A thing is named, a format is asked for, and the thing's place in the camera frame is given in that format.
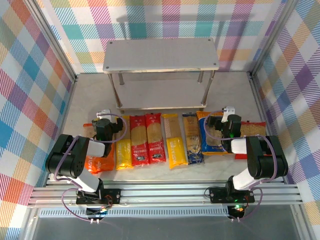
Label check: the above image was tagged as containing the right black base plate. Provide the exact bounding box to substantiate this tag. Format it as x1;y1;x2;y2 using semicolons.
209;187;255;204

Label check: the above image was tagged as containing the red pasta bag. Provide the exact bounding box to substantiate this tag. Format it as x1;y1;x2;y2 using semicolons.
234;121;267;160

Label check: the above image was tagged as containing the orange pasta bag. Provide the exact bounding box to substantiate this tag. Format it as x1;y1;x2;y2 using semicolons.
83;122;116;175

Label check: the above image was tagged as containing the white slotted cable duct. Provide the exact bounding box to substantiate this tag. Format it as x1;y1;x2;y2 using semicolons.
38;209;231;218

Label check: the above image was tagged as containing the two-tier metal shelf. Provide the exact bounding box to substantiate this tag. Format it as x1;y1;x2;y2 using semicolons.
103;37;220;111

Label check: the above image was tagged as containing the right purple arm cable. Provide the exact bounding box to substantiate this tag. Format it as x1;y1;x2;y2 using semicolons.
204;109;278;223

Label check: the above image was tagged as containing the red spaghetti pack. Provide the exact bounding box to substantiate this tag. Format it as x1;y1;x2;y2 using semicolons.
145;112;167;165
129;114;150;167

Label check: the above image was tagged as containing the aluminium side rail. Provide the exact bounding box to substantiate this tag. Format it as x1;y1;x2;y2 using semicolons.
247;71;288;186
44;74;80;187

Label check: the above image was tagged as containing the gold and blue spaghetti pack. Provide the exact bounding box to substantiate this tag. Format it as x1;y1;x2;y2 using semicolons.
181;112;205;165

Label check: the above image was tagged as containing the aluminium frame post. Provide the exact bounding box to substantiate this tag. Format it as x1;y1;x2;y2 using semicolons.
23;0;78;85
249;0;301;78

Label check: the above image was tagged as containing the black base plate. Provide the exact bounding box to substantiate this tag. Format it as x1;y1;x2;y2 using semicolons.
76;188;122;205
209;187;255;204

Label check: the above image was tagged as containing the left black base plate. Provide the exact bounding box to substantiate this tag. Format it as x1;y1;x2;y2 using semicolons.
76;188;122;205

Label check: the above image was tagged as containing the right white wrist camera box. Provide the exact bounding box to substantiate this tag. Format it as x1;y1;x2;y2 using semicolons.
222;106;236;123

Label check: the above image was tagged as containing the aluminium mounting rail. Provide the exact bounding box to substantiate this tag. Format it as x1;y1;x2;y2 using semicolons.
27;180;305;208

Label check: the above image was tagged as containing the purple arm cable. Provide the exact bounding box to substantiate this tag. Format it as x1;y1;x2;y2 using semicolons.
53;112;128;223
204;109;278;223

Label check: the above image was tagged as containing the blue macaroni bag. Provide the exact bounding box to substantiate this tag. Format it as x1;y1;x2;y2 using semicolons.
196;110;237;156

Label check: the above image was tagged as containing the slim yellow spaghetti pack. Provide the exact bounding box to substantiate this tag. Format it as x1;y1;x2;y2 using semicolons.
114;114;134;171

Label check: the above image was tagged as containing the right black circuit board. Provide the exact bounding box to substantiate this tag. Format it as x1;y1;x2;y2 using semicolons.
228;204;245;219

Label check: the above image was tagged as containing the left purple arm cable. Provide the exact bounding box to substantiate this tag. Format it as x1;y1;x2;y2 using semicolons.
53;112;128;223

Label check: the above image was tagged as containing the wide yellow spaghetti pack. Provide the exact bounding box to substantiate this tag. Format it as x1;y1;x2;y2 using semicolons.
162;113;189;170

